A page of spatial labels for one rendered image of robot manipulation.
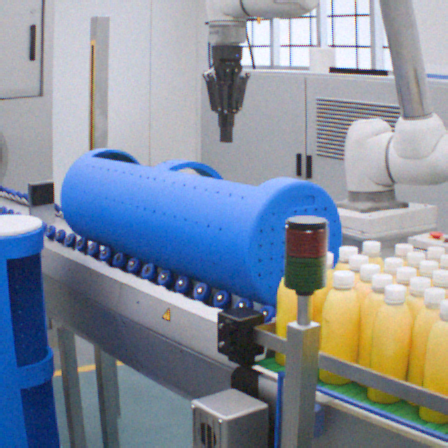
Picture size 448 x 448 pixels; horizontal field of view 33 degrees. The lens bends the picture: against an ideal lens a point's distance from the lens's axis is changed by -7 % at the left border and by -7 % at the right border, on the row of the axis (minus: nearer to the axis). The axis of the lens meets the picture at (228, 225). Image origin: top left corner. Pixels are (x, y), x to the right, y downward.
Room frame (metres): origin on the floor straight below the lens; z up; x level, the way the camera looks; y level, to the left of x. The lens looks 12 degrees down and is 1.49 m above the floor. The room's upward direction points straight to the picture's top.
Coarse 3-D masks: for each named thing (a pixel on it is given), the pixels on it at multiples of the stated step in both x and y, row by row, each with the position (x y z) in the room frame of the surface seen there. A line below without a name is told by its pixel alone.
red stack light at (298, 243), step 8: (288, 232) 1.11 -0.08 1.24; (296, 232) 1.10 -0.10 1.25; (304, 232) 1.10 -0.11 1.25; (312, 232) 1.10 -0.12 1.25; (320, 232) 1.10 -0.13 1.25; (328, 232) 1.12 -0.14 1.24; (288, 240) 1.11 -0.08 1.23; (296, 240) 1.10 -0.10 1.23; (304, 240) 1.10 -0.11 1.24; (312, 240) 1.10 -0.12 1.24; (320, 240) 1.10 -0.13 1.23; (288, 248) 1.11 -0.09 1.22; (296, 248) 1.10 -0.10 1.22; (304, 248) 1.10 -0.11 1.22; (312, 248) 1.10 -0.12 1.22; (320, 248) 1.10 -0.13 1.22; (296, 256) 1.10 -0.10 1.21; (304, 256) 1.10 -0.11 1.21; (312, 256) 1.10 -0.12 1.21; (320, 256) 1.10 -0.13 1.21
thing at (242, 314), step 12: (228, 312) 1.49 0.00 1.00; (240, 312) 1.49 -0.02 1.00; (252, 312) 1.49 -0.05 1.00; (228, 324) 1.45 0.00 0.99; (240, 324) 1.45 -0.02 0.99; (252, 324) 1.46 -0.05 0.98; (228, 336) 1.47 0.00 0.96; (240, 336) 1.45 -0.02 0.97; (252, 336) 1.46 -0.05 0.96; (228, 348) 1.45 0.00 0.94; (240, 348) 1.45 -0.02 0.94; (252, 348) 1.47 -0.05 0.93; (240, 360) 1.45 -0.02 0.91; (252, 360) 1.46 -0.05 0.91
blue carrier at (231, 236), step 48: (96, 192) 2.09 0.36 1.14; (144, 192) 1.92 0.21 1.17; (192, 192) 1.79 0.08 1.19; (240, 192) 1.68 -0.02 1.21; (288, 192) 1.64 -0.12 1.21; (96, 240) 2.16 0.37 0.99; (144, 240) 1.89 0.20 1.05; (192, 240) 1.72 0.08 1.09; (240, 240) 1.60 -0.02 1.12; (336, 240) 1.74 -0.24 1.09; (240, 288) 1.63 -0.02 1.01
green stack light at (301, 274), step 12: (288, 264) 1.11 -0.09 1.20; (300, 264) 1.10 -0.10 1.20; (312, 264) 1.10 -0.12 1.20; (324, 264) 1.11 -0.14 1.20; (288, 276) 1.11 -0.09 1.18; (300, 276) 1.10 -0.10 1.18; (312, 276) 1.10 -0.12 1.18; (324, 276) 1.11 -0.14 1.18; (288, 288) 1.11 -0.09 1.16; (300, 288) 1.10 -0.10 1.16; (312, 288) 1.10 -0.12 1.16
